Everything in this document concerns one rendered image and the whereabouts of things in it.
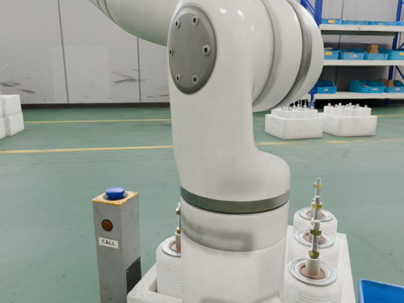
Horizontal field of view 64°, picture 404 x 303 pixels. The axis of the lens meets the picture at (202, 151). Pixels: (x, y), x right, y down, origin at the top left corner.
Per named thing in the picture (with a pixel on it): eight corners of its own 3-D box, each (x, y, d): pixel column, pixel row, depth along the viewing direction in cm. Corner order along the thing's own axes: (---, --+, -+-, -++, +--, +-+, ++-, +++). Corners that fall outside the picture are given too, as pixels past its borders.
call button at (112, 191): (118, 202, 67) (117, 193, 67) (101, 199, 68) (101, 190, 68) (128, 196, 71) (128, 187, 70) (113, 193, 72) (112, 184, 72)
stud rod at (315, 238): (311, 265, 52) (315, 222, 51) (308, 261, 53) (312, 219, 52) (317, 264, 53) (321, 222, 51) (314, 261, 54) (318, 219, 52)
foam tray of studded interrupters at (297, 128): (321, 137, 297) (323, 118, 293) (284, 139, 287) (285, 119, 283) (299, 130, 334) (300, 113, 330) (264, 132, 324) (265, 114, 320)
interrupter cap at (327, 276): (346, 285, 51) (347, 281, 50) (302, 291, 49) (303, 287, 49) (320, 258, 58) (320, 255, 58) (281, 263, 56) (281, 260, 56)
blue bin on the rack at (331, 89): (302, 92, 573) (302, 80, 568) (321, 92, 579) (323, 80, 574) (315, 94, 525) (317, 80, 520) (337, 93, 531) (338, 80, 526)
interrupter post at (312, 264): (322, 277, 53) (324, 258, 52) (309, 279, 52) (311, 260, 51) (314, 269, 55) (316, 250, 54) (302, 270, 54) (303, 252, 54)
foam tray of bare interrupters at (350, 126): (375, 135, 308) (377, 116, 304) (338, 136, 301) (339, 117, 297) (349, 128, 345) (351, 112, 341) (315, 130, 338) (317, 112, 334)
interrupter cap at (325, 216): (294, 209, 79) (294, 207, 79) (326, 210, 79) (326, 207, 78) (303, 223, 71) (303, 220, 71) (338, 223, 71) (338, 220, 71)
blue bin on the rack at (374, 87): (347, 91, 585) (348, 80, 580) (367, 91, 590) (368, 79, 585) (364, 93, 537) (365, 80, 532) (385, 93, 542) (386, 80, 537)
